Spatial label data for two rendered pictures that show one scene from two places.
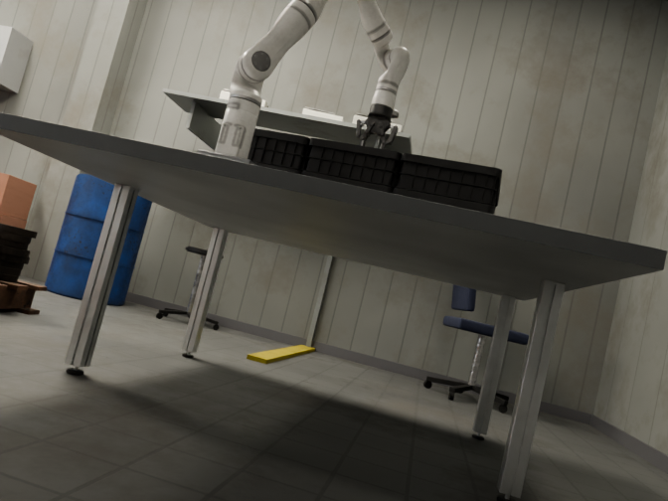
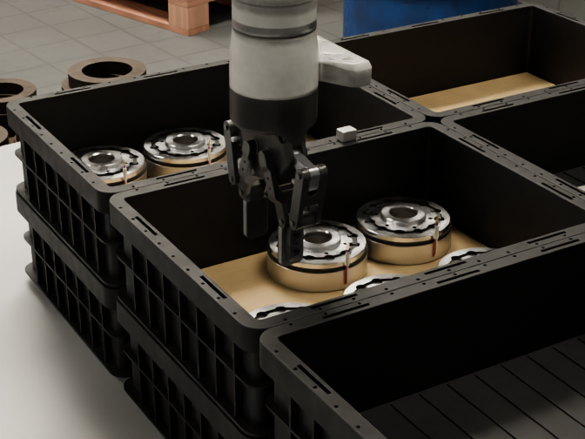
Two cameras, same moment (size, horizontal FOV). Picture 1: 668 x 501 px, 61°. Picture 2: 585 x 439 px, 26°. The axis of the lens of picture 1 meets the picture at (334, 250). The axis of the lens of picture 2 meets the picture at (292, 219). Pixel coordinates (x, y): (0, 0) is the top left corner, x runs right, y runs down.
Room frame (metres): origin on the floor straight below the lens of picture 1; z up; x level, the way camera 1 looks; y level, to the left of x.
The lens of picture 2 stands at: (1.05, -0.74, 1.46)
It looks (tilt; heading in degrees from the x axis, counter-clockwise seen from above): 26 degrees down; 43
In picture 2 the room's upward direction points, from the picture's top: straight up
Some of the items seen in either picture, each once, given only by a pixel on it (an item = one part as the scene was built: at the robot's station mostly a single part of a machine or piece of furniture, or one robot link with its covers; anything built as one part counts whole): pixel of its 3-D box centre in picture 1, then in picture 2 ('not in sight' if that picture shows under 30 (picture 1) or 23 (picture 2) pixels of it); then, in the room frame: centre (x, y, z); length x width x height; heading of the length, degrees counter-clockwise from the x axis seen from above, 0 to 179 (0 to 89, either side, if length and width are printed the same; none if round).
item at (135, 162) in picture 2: not in sight; (102, 164); (1.89, 0.35, 0.86); 0.10 x 0.10 x 0.01
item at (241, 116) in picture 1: (237, 132); not in sight; (1.57, 0.35, 0.84); 0.09 x 0.09 x 0.17; 83
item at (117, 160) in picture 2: not in sight; (101, 160); (1.89, 0.35, 0.86); 0.05 x 0.05 x 0.01
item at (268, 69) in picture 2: (385, 101); (292, 45); (1.80, -0.05, 1.12); 0.11 x 0.09 x 0.06; 165
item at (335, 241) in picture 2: not in sight; (317, 239); (1.92, 0.03, 0.86); 0.05 x 0.05 x 0.01
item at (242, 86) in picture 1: (250, 80); not in sight; (1.57, 0.35, 1.00); 0.09 x 0.09 x 0.17; 27
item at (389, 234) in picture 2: not in sight; (402, 219); (2.02, 0.01, 0.86); 0.10 x 0.10 x 0.01
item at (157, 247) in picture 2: (365, 166); (357, 219); (1.90, -0.04, 0.92); 0.40 x 0.30 x 0.02; 164
